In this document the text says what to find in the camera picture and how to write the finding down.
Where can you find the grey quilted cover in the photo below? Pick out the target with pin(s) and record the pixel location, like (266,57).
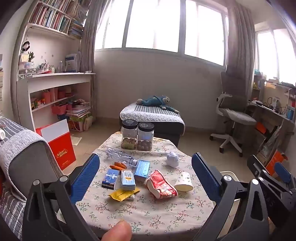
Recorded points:
(152,114)

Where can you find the row of books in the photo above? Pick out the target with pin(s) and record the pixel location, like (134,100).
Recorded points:
(50,16)

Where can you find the red and white gift box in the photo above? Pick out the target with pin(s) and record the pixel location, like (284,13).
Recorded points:
(62,148)

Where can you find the stack of papers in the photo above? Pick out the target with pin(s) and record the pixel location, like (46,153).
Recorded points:
(77,111)

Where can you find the blue monkey plush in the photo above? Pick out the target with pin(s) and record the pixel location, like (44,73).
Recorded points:
(157,102)

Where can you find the grey sofa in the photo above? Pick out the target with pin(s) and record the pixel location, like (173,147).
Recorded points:
(30,160)

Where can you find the dark grey ottoman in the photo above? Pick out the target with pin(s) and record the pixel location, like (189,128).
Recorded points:
(166,129)

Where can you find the wooden desk with shelves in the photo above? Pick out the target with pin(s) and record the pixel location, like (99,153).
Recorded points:
(268,115)

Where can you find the light blue face mask pack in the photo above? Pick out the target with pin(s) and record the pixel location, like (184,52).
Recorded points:
(142,170)

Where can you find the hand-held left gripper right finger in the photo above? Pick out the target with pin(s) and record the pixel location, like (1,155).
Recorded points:
(205,176)

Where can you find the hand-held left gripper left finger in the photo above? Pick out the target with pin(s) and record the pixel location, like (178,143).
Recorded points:
(86,173)

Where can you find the large window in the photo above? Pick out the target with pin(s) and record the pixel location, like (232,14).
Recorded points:
(152,23)

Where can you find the yellow packet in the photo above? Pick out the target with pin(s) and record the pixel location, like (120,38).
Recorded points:
(122,194)

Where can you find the white bookshelf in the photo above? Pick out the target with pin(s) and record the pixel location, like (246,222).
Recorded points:
(57,80)

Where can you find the dark blue dotted box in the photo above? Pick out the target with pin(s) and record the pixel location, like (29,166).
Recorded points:
(110,178)

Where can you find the blue and white folder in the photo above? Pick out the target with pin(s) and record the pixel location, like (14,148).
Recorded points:
(72,62)

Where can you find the orange box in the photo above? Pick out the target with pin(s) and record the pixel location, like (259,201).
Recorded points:
(260,127)

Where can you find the small orange wrapper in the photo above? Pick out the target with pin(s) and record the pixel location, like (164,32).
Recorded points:
(120,164)
(115,167)

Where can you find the white paper cup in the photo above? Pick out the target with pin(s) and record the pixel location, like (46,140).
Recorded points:
(183,182)

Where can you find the blue bottle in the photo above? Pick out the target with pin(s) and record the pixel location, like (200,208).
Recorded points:
(290,112)

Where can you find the floral tablecloth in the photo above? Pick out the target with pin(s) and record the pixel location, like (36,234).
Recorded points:
(161,208)

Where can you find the white blood pressure monitor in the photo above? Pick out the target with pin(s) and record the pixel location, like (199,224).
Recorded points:
(274,102)

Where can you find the crumpled white tissue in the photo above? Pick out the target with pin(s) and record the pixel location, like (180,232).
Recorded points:
(172,159)

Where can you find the clear plastic bottle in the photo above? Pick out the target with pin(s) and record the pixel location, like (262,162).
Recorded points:
(118,155)

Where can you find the pink basket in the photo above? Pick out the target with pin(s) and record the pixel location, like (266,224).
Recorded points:
(59,109)

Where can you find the silver plastic bag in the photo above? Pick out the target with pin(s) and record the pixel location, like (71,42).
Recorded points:
(270,141)

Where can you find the clear jar of brown nuts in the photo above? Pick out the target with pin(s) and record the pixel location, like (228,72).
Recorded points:
(145,139)

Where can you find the stack of blue booklets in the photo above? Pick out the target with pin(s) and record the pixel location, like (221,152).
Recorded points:
(76,29)

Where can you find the grey striped sofa cover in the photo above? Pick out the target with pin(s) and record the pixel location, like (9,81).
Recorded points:
(13,136)

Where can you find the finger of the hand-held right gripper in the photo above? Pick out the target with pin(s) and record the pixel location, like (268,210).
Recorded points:
(256,165)
(283,173)

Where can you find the doll figure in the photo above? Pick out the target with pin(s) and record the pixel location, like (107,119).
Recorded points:
(26,46)

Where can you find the blue and white box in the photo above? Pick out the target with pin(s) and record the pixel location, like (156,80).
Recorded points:
(127,180)

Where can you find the grey curtain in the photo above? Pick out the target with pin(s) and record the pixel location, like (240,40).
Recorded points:
(240,46)
(90,34)

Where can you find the small window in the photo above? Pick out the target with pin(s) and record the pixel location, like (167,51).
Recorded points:
(275,55)

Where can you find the grey and white office chair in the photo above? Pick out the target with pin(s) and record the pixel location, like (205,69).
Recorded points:
(233,111)

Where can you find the red snack bag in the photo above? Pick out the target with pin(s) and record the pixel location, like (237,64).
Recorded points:
(160,185)

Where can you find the clear jar of pale nuts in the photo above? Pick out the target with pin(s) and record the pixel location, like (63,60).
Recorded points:
(129,136)

